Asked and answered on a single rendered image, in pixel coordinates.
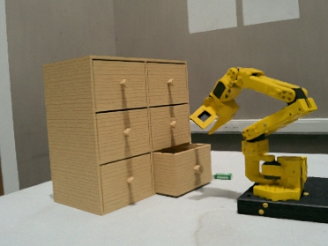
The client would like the white eraser with green sleeve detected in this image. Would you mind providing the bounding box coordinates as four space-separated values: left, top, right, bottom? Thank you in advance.
212 173 233 180

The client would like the tan wooden chest of drawers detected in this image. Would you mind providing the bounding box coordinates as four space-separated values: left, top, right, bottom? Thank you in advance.
42 56 191 216

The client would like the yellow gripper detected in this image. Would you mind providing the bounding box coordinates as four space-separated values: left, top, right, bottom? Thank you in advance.
190 93 239 135

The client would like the tan cardboard drawer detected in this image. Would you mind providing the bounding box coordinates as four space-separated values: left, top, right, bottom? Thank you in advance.
149 104 190 149
153 143 212 196
100 153 153 212
93 61 147 109
146 63 187 104
95 108 150 161

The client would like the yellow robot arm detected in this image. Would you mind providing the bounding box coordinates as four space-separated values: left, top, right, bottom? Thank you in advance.
211 67 317 201

